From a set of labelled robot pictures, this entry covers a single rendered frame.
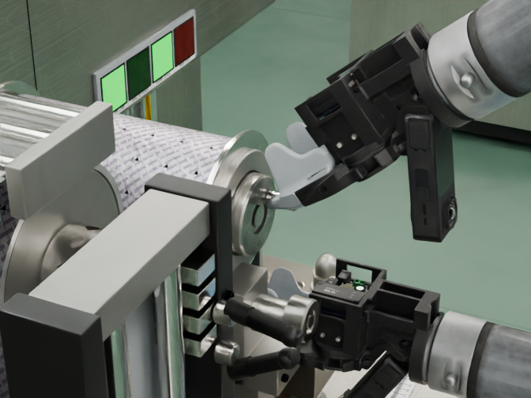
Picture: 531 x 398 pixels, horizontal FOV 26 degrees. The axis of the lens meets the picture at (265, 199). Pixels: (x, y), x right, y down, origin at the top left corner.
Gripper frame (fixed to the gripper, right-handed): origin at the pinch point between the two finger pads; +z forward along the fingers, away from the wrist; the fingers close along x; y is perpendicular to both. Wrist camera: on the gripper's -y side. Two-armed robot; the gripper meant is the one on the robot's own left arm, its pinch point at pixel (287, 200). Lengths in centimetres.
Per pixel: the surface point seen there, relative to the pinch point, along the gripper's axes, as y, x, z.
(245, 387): -11.9, 7.1, 11.0
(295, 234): -46, -185, 142
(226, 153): 7.0, 4.1, -0.8
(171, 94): 12, -75, 63
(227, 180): 5.1, 5.0, 0.1
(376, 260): -63, -182, 122
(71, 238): 10.3, 27.7, -4.2
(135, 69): 17.9, -33.2, 32.1
